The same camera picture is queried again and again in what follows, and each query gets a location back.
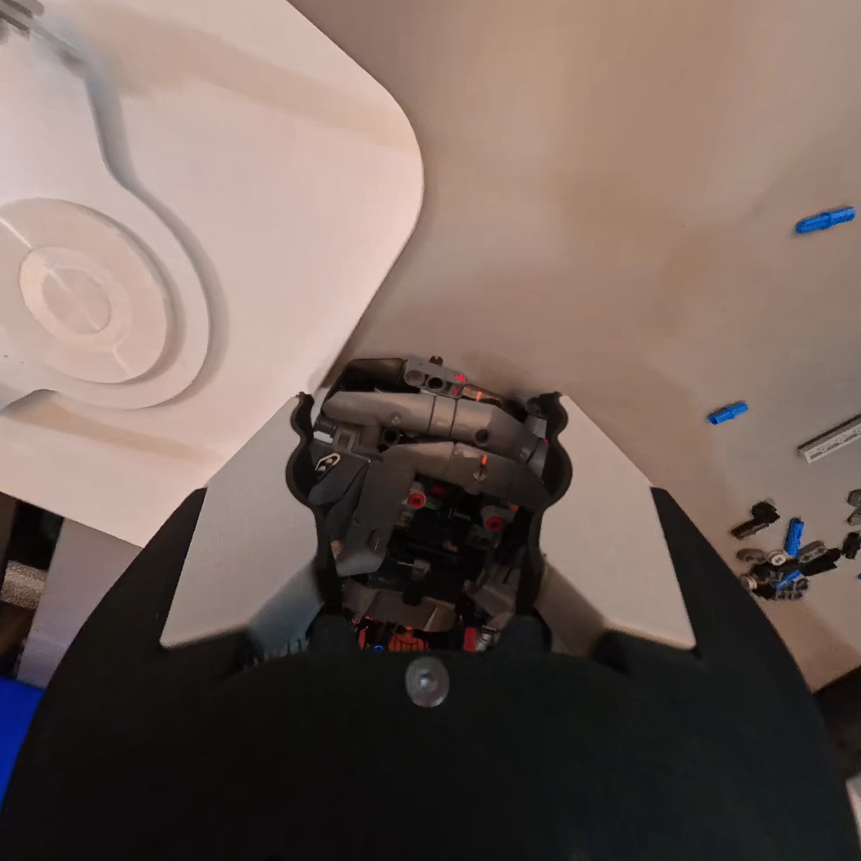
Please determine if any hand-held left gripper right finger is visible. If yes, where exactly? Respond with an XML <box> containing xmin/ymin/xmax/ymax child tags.
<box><xmin>514</xmin><ymin>392</ymin><xmax>697</xmax><ymax>651</ymax></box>

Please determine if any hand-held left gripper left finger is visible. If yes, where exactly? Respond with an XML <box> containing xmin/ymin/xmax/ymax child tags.
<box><xmin>159</xmin><ymin>392</ymin><xmax>345</xmax><ymax>651</ymax></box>

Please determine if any grey lego car model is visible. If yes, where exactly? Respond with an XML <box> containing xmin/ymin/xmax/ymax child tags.
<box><xmin>306</xmin><ymin>355</ymin><xmax>559</xmax><ymax>652</ymax></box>

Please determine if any small black lego bush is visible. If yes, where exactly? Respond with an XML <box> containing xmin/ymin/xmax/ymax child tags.
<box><xmin>731</xmin><ymin>501</ymin><xmax>781</xmax><ymax>539</ymax></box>

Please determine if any cluster of small lego connectors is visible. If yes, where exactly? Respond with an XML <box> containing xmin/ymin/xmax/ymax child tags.
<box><xmin>730</xmin><ymin>491</ymin><xmax>861</xmax><ymax>601</ymax></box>

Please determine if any short light grey lego plate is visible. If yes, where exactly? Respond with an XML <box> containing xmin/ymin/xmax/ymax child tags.
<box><xmin>798</xmin><ymin>415</ymin><xmax>861</xmax><ymax>465</ymax></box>

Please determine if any blue plastic bin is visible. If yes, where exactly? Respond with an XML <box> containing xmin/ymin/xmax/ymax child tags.
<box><xmin>0</xmin><ymin>676</ymin><xmax>44</xmax><ymax>801</ymax></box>

